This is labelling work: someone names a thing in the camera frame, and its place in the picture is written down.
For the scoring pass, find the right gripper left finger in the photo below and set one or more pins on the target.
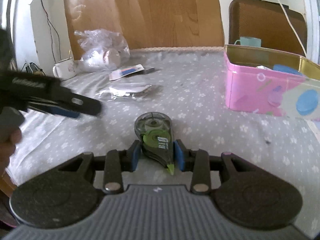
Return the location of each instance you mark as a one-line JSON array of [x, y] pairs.
[[117, 162]]

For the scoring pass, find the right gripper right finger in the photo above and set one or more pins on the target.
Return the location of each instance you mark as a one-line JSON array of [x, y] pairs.
[[196, 162]]

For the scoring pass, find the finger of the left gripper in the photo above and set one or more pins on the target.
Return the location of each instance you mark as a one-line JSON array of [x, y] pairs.
[[53, 110]]

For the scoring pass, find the green correction tape dispenser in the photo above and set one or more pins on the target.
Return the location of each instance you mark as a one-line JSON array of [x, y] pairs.
[[155, 132]]

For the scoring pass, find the person's left hand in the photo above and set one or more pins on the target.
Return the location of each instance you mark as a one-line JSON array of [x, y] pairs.
[[8, 148]]

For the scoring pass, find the white enamel mug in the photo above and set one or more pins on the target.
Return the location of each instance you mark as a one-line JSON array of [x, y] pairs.
[[64, 69]]

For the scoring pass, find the clear plastic sleeve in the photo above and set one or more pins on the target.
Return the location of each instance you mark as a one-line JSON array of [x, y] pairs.
[[122, 91]]

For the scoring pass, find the blue pen blister pack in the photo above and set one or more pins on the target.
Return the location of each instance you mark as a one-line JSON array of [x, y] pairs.
[[118, 74]]

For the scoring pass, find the clear plastic bag with cups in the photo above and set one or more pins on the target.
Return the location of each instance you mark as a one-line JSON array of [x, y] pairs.
[[103, 50]]

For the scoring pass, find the grey floral tablecloth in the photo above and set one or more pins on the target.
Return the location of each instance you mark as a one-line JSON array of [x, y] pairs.
[[190, 89]]

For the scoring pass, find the pink tin box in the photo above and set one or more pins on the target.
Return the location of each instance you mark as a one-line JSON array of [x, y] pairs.
[[272, 82]]

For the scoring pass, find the teal plastic cup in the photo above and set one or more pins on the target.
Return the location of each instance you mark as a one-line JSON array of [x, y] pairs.
[[248, 41]]

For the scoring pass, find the wood pattern board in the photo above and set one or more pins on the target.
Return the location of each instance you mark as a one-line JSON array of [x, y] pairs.
[[148, 23]]

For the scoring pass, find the brown chair back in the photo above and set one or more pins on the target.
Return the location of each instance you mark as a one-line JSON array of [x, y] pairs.
[[266, 21]]

